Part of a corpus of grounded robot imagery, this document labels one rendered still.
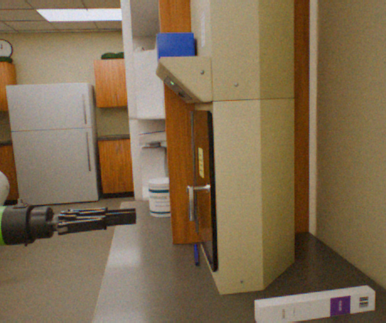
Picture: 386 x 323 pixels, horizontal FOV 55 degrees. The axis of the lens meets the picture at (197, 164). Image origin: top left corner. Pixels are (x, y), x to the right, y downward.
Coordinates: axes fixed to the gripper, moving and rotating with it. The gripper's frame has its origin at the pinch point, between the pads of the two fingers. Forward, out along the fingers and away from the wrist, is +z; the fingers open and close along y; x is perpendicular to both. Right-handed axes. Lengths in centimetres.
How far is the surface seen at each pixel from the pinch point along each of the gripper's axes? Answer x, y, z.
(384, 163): -10, -4, 66
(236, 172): -10.3, -5.0, 27.6
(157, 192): 11, 64, 10
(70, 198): 117, 480, -115
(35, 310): 119, 168, -80
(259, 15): -45, -4, 34
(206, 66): -34.6, -4.4, 21.3
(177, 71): -33.7, -4.5, 14.7
